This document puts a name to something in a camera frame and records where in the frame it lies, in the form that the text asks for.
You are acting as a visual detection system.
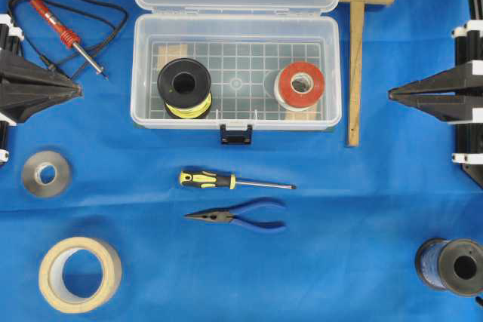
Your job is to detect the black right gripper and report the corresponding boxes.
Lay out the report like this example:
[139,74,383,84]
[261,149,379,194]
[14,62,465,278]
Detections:
[389,20,482,165]

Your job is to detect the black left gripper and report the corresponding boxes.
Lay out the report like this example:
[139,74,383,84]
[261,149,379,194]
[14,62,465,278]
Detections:
[0,14,83,167]

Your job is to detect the clear plastic tool box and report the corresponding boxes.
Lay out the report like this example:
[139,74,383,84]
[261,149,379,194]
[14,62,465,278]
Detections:
[131,0,342,130]

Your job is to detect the red soldering iron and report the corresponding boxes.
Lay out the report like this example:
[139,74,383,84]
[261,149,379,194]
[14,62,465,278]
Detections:
[29,0,107,78]

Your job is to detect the grey tape roll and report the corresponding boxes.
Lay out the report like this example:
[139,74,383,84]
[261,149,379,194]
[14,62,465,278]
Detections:
[21,151,72,198]

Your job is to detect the wooden mallet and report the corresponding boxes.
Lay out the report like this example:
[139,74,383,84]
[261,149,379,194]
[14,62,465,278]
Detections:
[340,0,395,147]

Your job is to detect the blue table cloth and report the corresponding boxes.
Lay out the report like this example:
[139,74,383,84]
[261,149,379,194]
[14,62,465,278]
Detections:
[1,0,482,321]

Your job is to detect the red solder spool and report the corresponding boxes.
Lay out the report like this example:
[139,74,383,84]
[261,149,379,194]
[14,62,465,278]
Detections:
[274,62,325,112]

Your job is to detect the beige masking tape roll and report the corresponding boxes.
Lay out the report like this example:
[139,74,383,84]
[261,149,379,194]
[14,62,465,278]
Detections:
[38,237,122,314]

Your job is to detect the yellow black screwdriver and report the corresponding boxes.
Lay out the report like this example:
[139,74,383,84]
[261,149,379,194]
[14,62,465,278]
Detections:
[179,170,297,190]

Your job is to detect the black toolbox latch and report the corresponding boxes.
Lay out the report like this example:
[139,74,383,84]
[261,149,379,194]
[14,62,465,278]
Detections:
[220,124,253,145]

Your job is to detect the blue needle-nose pliers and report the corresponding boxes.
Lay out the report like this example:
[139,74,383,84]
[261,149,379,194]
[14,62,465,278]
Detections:
[183,198,288,234]

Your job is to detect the yellow wire black spool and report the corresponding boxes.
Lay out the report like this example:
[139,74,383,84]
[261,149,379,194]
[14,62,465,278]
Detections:
[157,58,212,119]

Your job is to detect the blue wire black spool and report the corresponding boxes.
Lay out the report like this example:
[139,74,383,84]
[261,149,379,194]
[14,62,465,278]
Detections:
[414,238,482,297]

